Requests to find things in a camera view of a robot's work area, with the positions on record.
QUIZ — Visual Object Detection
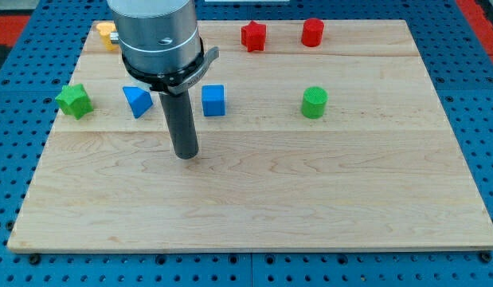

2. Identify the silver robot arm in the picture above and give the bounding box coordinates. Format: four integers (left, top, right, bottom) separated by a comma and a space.
108, 0, 219, 94

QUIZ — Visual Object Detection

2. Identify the red star block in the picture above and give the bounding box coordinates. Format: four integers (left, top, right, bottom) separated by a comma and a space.
241, 21, 267, 52

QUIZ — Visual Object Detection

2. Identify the green star block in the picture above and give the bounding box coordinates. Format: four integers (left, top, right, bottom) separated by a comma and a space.
55, 84, 94, 120

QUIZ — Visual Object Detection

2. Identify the blue cube block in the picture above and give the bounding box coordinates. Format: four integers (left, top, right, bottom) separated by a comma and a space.
202, 85, 226, 116

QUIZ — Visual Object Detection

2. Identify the wooden board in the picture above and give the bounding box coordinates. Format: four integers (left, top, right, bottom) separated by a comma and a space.
8, 20, 493, 254

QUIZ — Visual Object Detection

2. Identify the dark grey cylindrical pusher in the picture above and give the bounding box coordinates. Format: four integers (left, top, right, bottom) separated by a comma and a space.
159, 91, 199, 159

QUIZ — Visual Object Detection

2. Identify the green cylinder block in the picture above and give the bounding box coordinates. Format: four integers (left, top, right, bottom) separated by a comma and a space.
301, 86, 328, 119

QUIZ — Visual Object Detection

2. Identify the blue triangular prism block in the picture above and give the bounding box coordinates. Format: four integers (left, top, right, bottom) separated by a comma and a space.
123, 86, 153, 119

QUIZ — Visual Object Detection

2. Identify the red cylinder block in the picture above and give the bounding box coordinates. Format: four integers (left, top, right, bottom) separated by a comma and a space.
301, 18, 325, 47

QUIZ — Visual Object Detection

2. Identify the yellow block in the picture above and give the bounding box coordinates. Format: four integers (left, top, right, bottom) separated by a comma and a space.
96, 22, 118, 51

